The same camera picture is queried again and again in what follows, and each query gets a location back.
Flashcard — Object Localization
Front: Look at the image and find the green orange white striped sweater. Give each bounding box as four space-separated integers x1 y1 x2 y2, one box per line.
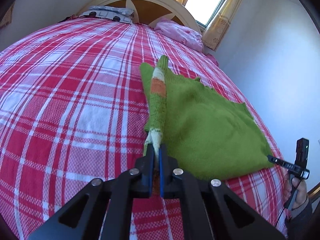
140 56 272 180

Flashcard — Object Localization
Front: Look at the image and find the dark right sleeve forearm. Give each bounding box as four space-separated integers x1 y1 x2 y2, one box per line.
285 197 312 239

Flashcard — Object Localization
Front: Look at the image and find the person's right hand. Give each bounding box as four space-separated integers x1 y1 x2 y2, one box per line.
283 174 308 210

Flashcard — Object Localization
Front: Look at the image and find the red white plaid bedsheet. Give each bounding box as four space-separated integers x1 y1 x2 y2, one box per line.
0 17 291 240

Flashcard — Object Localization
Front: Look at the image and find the yellow right curtain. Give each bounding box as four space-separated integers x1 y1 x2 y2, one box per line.
202 0 242 51

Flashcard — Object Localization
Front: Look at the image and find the pink pillow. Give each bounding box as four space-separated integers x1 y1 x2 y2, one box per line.
153 18 204 53

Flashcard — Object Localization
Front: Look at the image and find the grey patterned pillow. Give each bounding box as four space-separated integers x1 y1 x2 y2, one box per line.
79 5 135 24

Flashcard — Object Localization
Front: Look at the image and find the cream wooden headboard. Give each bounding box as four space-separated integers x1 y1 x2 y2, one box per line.
76 0 201 33

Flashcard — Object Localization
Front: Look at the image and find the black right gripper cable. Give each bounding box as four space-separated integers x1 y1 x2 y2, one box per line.
273 202 288 230

